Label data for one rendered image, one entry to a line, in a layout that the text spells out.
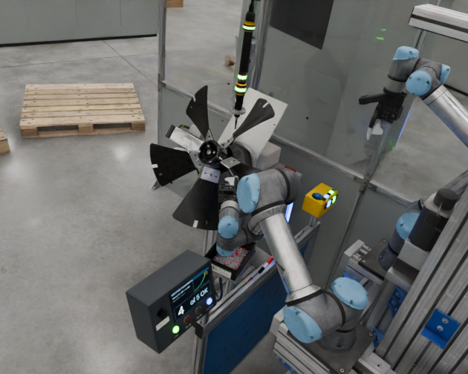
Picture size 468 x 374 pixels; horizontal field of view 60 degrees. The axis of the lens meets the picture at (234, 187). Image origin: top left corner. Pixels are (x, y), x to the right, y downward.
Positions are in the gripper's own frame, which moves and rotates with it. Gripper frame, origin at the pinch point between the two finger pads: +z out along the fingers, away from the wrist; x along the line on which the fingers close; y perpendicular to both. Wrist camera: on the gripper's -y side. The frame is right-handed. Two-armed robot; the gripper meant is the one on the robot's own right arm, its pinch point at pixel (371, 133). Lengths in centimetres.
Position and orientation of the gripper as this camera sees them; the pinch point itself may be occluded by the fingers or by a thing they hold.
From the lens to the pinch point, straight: 177.4
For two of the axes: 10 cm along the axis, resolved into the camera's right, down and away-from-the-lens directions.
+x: 6.4, -3.9, 6.7
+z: -1.2, 8.0, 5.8
